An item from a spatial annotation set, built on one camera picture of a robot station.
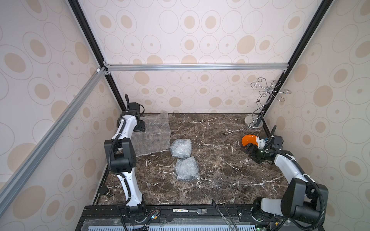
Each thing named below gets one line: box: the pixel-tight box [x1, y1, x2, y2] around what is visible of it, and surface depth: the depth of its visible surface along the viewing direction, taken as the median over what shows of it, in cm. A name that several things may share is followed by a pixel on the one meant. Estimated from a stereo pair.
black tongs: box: [211, 198, 239, 231], surface depth 73 cm
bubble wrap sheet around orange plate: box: [131, 112, 172, 157], surface depth 108 cm
